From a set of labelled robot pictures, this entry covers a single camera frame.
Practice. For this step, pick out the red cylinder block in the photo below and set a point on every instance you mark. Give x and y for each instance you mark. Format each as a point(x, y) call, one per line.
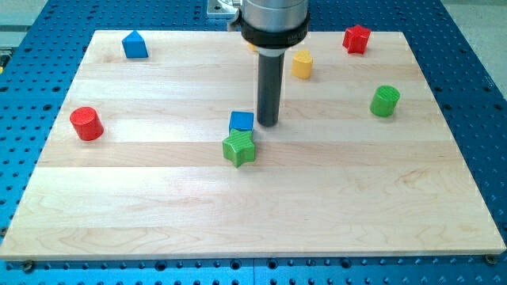
point(86, 123)

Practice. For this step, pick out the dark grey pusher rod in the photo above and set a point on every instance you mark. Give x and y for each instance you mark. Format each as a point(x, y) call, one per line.
point(269, 82)

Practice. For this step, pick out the silver metal mounting bracket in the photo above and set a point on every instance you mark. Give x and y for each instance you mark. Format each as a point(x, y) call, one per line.
point(218, 9)

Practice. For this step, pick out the red star block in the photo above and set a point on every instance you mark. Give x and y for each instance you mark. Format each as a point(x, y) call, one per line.
point(356, 39)

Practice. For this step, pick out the blue cube block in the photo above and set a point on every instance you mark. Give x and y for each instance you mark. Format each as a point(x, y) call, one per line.
point(241, 121)

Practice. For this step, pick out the light wooden board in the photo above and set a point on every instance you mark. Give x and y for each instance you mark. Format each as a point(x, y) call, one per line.
point(330, 179)

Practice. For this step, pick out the green cylinder block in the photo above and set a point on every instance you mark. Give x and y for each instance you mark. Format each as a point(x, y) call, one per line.
point(384, 101)

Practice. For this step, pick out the blue triangular prism block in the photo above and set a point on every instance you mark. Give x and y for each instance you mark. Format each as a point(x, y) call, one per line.
point(134, 46)

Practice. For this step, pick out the green star block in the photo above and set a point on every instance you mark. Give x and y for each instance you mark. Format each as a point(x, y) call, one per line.
point(239, 147)

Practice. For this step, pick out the small yellow block behind arm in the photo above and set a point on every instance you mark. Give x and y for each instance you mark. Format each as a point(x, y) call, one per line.
point(252, 47)

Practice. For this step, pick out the yellow heart block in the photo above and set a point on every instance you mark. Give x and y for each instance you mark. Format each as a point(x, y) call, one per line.
point(302, 63)

